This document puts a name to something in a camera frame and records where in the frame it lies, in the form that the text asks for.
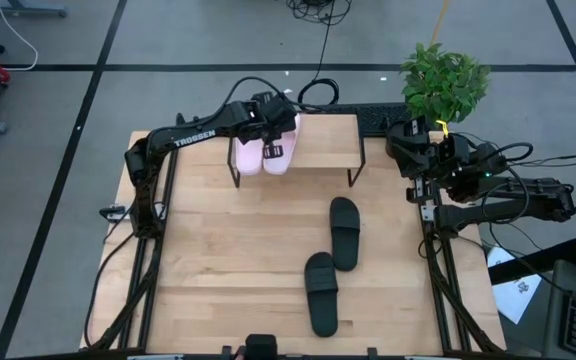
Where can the white paper sheet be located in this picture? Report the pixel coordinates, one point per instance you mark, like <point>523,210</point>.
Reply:
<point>513,295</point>

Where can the black rubber slide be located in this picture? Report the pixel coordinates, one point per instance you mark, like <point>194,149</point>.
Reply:
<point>344,250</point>
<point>322,315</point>

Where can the black floor bar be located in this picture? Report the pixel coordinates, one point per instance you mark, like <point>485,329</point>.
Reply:
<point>533,262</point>

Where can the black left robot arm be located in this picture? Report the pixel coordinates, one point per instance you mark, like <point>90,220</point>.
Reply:
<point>193,137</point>

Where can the black table-level camera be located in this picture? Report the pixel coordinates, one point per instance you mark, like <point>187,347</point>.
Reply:
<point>261,347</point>

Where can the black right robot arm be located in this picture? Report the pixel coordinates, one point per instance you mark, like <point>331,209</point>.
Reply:
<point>518,207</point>

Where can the green potted plant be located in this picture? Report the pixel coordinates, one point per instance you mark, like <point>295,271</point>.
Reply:
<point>443,85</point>

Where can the wooden shelf black metal legs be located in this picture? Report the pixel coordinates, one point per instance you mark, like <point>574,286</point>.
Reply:
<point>328,142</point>

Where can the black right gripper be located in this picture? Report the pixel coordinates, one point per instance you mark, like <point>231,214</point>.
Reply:
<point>445,155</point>

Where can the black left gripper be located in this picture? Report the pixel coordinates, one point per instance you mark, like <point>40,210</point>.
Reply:
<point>280,120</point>

